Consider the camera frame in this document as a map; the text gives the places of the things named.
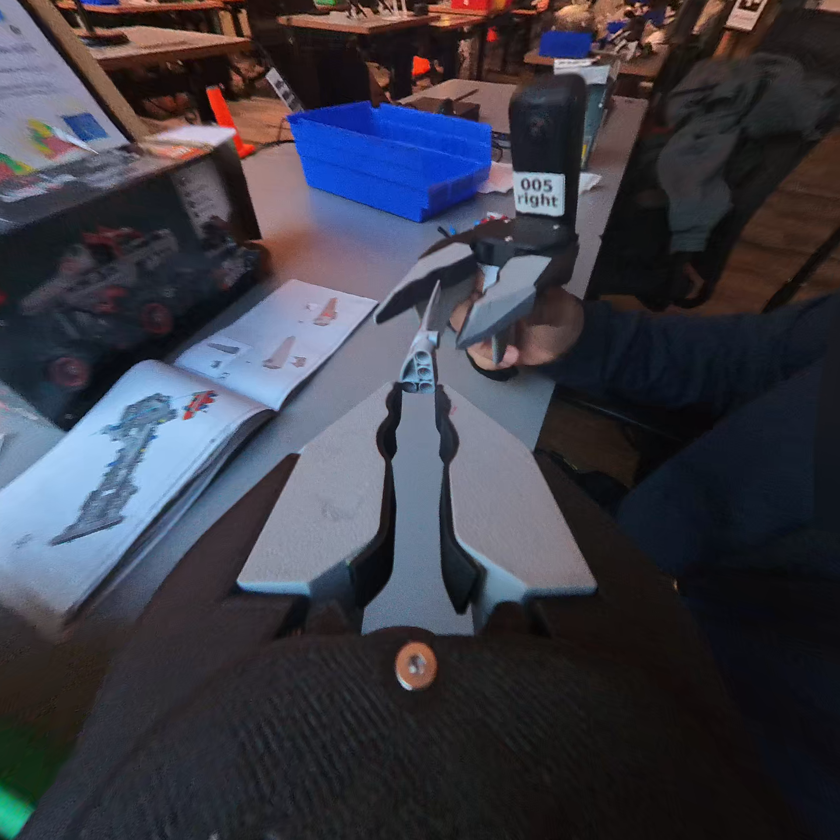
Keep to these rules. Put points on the lego instruction booklet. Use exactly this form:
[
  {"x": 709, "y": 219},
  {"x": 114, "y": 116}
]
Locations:
[{"x": 151, "y": 446}]

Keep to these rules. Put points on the person's right hand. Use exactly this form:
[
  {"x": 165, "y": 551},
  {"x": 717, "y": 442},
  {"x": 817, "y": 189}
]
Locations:
[{"x": 551, "y": 328}]

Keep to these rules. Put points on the small blue bin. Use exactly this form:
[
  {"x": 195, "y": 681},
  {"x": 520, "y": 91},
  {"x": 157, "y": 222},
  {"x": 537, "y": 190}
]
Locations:
[{"x": 564, "y": 44}]

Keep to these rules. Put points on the teal cardboard box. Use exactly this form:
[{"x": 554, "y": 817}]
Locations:
[{"x": 598, "y": 118}]

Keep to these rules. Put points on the grey jacket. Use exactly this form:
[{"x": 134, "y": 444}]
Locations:
[{"x": 722, "y": 144}]

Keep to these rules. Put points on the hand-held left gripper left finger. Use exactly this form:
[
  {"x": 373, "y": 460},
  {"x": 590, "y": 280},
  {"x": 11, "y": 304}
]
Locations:
[{"x": 315, "y": 512}]

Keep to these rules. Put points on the white printed sheet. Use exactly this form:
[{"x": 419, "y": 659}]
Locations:
[{"x": 46, "y": 98}]

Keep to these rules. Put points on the black lego set box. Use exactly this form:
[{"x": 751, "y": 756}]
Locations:
[{"x": 118, "y": 275}]

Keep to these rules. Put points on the blue plastic bin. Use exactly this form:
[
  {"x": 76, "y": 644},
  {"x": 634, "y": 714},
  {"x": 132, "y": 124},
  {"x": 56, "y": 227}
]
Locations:
[{"x": 394, "y": 164}]

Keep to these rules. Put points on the person's right forearm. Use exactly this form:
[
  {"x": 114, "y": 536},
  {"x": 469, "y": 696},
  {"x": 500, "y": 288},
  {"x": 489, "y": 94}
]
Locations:
[{"x": 689, "y": 348}]

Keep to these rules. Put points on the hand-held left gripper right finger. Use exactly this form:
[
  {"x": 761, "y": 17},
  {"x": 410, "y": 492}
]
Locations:
[{"x": 512, "y": 512}]

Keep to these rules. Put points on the orange traffic cone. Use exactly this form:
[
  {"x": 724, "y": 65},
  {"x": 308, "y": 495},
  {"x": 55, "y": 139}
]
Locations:
[{"x": 226, "y": 121}]

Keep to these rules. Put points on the partly built lego truck frame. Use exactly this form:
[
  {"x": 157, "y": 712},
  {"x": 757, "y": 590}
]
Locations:
[{"x": 493, "y": 217}]

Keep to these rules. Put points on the grey lego panel piece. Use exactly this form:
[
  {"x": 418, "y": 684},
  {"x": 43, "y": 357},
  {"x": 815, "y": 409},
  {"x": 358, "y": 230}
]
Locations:
[{"x": 418, "y": 367}]

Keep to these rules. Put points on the wooden table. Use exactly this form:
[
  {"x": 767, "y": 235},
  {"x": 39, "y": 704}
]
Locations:
[
  {"x": 164, "y": 46},
  {"x": 354, "y": 26}
]

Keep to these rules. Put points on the person's leg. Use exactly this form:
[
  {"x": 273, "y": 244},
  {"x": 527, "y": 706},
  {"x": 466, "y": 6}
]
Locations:
[{"x": 735, "y": 472}]

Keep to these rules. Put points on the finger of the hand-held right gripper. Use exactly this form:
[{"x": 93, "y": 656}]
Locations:
[
  {"x": 505, "y": 295},
  {"x": 426, "y": 275}
]

